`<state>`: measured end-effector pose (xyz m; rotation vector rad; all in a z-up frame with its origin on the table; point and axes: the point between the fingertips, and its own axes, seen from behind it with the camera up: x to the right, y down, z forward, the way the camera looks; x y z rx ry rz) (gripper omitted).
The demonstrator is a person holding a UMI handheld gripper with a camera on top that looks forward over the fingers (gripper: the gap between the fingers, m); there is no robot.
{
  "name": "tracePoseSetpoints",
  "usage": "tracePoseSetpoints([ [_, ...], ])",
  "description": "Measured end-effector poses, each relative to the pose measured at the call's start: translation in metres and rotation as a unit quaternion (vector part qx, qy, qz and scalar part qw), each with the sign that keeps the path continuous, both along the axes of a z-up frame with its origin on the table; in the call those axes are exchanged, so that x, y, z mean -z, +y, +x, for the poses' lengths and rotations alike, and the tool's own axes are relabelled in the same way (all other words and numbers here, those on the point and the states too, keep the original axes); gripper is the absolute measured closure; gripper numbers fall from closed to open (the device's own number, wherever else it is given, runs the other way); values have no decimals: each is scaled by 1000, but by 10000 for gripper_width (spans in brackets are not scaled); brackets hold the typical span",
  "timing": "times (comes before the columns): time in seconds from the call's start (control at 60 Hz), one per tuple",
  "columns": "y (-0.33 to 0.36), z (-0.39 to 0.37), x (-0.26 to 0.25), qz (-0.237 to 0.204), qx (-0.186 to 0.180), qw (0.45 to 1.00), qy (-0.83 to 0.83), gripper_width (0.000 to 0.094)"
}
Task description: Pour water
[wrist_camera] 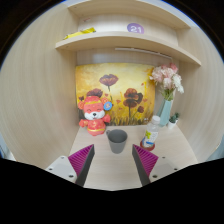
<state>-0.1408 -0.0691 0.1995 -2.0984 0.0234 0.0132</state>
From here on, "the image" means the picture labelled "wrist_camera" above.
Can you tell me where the round purple sticker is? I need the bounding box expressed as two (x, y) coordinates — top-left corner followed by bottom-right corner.
(126, 22), (146, 35)

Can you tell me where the light wood shelf board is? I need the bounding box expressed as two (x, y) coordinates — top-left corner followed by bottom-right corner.
(54, 30), (203, 67)
(66, 0), (192, 31)

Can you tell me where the grey ribbed mug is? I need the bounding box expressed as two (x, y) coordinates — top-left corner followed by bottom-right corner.
(105, 128), (129, 155)

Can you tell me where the yellow poppy flower painting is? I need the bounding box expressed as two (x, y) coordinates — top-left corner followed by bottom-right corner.
(74, 62), (157, 127)

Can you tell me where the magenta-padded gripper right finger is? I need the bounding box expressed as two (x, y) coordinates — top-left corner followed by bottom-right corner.
(131, 143), (180, 187)

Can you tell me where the yellow flat packet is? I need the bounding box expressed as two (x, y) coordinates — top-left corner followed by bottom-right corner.
(62, 26), (97, 41)

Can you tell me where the pink flower bouquet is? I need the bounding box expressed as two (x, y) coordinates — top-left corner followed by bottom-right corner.
(148, 62), (185, 102)

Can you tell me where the white light bar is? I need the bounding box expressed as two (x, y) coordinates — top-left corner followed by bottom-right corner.
(114, 46), (173, 61)

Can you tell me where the red plush mascot toy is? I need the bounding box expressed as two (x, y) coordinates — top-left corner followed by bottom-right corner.
(77, 95), (115, 137)

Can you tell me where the clear plastic drink bottle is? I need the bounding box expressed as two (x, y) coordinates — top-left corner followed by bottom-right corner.
(143, 115), (162, 149)

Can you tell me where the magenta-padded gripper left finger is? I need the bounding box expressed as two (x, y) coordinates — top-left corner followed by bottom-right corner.
(46, 143), (96, 187)

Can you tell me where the pale teal vase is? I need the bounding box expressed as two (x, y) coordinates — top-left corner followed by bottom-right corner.
(156, 98), (174, 128)

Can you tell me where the flat round red coaster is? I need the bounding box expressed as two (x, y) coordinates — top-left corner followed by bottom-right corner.
(139, 139), (157, 152)

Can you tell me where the small potted green plant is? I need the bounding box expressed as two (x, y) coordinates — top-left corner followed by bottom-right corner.
(166, 111), (181, 131)

